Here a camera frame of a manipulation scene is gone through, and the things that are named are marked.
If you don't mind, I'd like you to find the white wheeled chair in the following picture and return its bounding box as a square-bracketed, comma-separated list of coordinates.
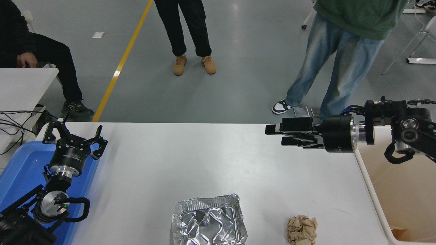
[301, 7, 315, 30]

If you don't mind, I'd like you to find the white side table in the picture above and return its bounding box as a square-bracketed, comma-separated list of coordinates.
[0, 67, 60, 153]

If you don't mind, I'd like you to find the person's right hand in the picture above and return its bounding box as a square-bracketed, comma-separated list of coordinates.
[17, 53, 38, 68]

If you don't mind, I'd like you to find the crumpled tan paper ball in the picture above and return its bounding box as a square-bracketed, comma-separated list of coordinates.
[286, 215, 318, 245]

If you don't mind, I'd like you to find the foil tray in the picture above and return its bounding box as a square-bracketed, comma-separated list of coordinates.
[171, 194, 248, 245]

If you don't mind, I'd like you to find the large pale plastic bin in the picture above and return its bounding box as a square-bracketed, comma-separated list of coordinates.
[354, 125, 436, 245]

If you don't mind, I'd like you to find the person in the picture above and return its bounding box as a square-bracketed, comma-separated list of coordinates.
[154, 0, 217, 76]
[0, 0, 94, 133]
[272, 0, 409, 125]

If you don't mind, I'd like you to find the black cable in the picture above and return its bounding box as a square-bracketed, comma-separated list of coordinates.
[0, 119, 38, 136]
[0, 131, 25, 156]
[0, 110, 63, 119]

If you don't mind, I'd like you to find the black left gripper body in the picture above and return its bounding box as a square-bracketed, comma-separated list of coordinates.
[50, 143, 90, 170]

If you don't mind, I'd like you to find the blue plastic tray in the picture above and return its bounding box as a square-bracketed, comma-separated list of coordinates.
[0, 141, 100, 245]

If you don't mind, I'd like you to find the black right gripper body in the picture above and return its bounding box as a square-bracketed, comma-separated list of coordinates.
[318, 115, 355, 153]

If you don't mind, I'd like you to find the grey wheeled office chair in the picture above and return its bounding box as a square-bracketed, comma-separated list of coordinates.
[21, 10, 57, 68]

